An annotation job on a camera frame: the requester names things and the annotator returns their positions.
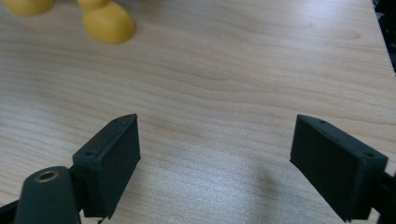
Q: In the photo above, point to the yellow rounded plastic object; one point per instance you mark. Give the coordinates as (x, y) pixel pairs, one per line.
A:
(28, 6)
(109, 25)

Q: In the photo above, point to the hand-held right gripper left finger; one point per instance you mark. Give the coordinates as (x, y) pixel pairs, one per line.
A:
(106, 168)

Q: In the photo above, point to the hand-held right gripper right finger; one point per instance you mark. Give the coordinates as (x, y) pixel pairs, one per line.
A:
(336, 168)

